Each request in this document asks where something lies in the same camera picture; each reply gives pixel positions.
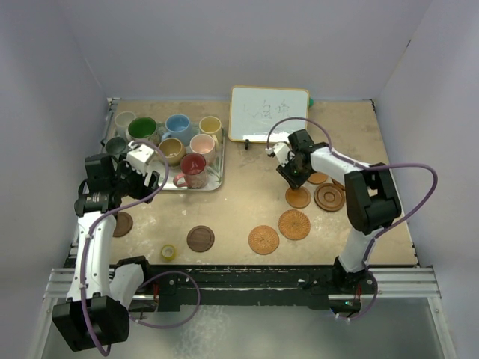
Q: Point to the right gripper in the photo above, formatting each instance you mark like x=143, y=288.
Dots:
x=294, y=182

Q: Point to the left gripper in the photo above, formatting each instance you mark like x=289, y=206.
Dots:
x=143, y=191

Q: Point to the light wood coaster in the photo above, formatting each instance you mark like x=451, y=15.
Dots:
x=298, y=198
x=317, y=178

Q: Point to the grey stoneware cup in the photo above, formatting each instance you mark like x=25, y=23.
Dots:
x=116, y=146

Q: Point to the ringed brown wood coaster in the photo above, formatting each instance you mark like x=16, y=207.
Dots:
x=329, y=197

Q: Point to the floral serving tray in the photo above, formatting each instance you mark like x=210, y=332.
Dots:
x=215, y=170

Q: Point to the dark walnut coaster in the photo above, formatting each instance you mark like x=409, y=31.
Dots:
x=200, y=238
x=124, y=223

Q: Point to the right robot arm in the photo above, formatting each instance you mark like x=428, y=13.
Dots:
x=370, y=193

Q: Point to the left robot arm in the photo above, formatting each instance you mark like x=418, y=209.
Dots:
x=96, y=310

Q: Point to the woven rattan coaster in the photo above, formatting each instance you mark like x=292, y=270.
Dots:
x=263, y=240
x=294, y=225

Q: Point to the green interior mug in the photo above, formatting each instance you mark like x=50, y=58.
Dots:
x=144, y=128

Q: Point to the tan stoneware mug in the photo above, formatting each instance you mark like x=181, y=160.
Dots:
x=174, y=151

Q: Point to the white mug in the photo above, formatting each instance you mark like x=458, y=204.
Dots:
x=122, y=122

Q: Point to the red floral mug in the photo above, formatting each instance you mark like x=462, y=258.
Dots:
x=193, y=173

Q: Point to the yellow-framed whiteboard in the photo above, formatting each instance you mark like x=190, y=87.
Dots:
x=260, y=114

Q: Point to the light blue mug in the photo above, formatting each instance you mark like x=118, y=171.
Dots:
x=178, y=126

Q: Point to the yellow tape roll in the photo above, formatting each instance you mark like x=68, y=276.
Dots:
x=168, y=252

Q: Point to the pink mug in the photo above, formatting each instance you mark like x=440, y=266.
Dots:
x=205, y=145

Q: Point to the pale yellow mug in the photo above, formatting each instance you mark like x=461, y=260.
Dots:
x=212, y=126

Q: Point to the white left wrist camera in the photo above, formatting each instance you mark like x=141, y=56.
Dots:
x=140, y=155

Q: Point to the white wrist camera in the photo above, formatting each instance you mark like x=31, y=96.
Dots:
x=280, y=151
x=140, y=155

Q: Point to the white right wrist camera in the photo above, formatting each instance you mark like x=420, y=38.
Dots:
x=280, y=151

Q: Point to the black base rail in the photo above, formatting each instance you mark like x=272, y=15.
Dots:
x=316, y=287

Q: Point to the aluminium frame rail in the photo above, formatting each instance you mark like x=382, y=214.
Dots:
x=392, y=283

